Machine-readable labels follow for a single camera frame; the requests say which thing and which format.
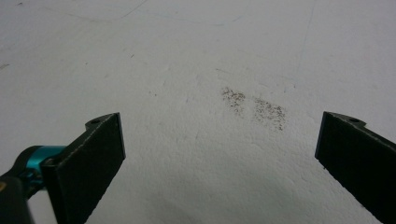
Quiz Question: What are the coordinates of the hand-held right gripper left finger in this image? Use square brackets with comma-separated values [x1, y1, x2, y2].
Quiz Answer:
[40, 112, 127, 224]

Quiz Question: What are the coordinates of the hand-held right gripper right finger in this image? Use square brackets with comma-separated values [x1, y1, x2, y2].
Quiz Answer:
[314, 110, 396, 224]

